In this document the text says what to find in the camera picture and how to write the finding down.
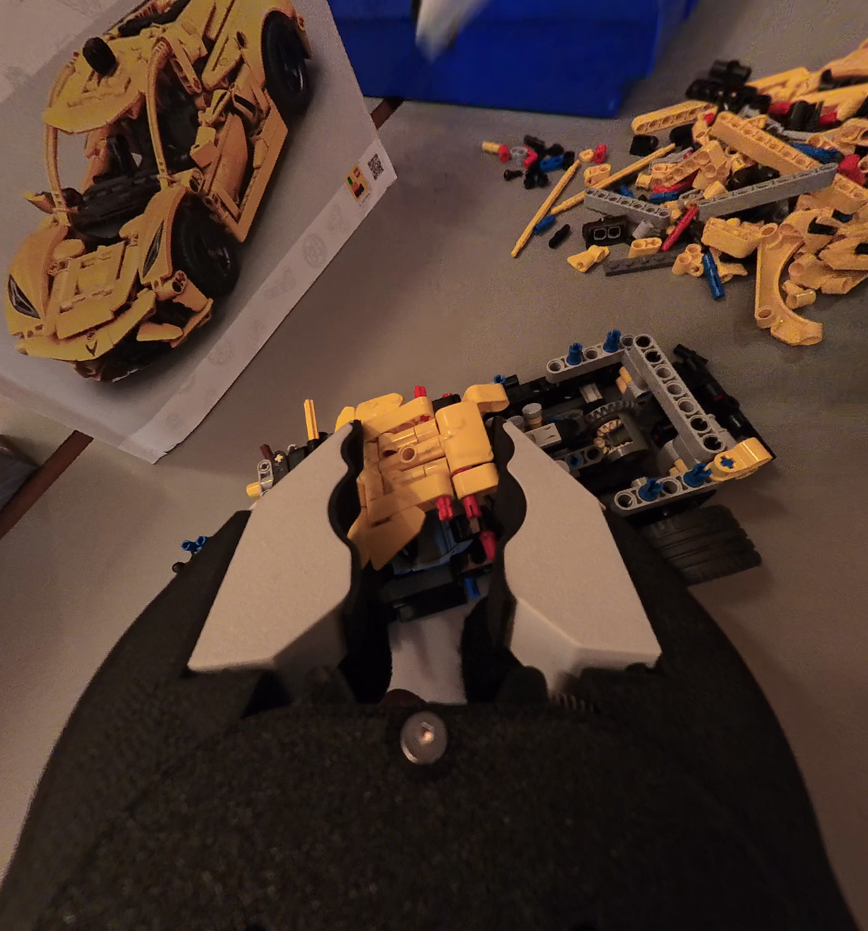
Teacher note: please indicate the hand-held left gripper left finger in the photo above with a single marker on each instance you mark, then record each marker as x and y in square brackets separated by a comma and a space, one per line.
[274, 574]

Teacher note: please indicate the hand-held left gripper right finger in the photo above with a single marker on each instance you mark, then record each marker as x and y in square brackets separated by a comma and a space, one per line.
[579, 574]

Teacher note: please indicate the yellow black brick car chassis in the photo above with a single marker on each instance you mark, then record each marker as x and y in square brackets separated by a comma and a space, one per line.
[448, 444]

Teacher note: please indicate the pile of small brick parts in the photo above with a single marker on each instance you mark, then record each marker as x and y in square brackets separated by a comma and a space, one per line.
[753, 145]

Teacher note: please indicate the grey desk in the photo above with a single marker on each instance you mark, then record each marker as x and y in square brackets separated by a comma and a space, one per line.
[804, 509]

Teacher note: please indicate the grey car instruction booklet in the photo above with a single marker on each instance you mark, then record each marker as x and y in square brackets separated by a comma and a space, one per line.
[295, 218]

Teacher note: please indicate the scattered small brick pins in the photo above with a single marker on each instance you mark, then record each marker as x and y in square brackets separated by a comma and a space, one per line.
[543, 160]

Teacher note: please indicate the blue plastic bin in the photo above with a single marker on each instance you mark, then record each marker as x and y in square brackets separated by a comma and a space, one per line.
[535, 65]

